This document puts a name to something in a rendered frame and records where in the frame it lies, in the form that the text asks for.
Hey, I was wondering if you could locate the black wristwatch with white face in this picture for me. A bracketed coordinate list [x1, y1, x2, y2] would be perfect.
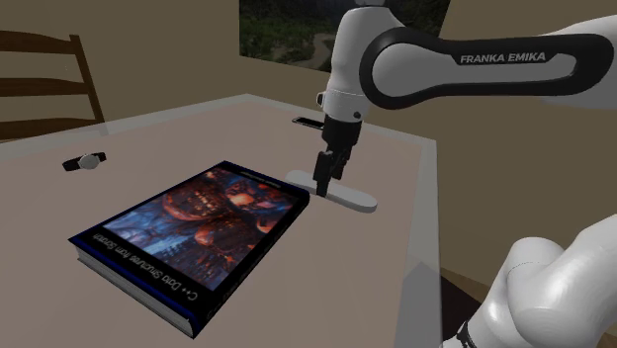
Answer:
[61, 151, 108, 173]

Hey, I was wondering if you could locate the white oblong remote control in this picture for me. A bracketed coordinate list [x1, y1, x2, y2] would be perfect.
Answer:
[285, 169, 379, 215]

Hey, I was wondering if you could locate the landscape wall picture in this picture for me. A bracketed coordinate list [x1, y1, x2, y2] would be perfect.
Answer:
[238, 0, 452, 74]

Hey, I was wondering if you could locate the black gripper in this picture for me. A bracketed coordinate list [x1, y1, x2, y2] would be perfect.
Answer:
[312, 113, 363, 198]

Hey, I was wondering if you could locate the dark wooden chair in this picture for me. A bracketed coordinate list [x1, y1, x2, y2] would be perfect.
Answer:
[0, 30, 106, 142]

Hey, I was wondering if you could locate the black smartphone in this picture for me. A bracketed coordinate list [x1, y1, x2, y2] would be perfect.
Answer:
[291, 116, 326, 131]

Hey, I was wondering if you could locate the dark blue hardcover book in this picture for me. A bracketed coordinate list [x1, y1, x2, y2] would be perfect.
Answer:
[67, 160, 311, 339]

